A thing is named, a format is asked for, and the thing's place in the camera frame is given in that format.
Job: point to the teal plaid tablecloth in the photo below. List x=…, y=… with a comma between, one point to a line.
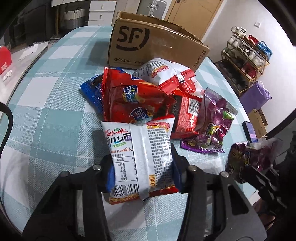
x=56, y=129

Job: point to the small cardboard box floor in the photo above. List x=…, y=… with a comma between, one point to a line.
x=258, y=124

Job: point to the purple candy bag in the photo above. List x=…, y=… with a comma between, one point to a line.
x=215, y=118
x=259, y=155

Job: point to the white drawer desk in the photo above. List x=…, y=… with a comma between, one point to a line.
x=101, y=13

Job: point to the white noodle snack bag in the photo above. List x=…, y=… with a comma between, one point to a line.
x=142, y=158

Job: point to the brown SF cardboard box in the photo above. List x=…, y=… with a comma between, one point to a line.
x=136, y=39

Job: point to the red barcode snack packet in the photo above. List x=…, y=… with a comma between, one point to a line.
x=185, y=111

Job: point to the blue cookie packet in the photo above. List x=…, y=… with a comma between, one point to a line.
x=92, y=91

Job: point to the purple gift bag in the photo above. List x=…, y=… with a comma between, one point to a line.
x=255, y=97

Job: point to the white red snack bag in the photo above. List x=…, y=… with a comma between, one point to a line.
x=169, y=76

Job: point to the white side table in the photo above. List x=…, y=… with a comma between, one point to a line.
x=22, y=62

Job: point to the wooden shoe rack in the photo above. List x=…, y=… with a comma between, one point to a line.
x=243, y=60

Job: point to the black smartphone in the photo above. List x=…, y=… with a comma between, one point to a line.
x=249, y=132

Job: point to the woven laundry basket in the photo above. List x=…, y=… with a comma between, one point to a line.
x=74, y=19

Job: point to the red chip bag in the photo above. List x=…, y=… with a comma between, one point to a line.
x=127, y=99

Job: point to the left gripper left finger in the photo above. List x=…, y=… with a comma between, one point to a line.
x=55, y=217

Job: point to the red box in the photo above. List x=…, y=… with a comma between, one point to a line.
x=5, y=58

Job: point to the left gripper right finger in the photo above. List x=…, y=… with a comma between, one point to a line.
x=216, y=208

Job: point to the wooden door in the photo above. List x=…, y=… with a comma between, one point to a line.
x=195, y=16

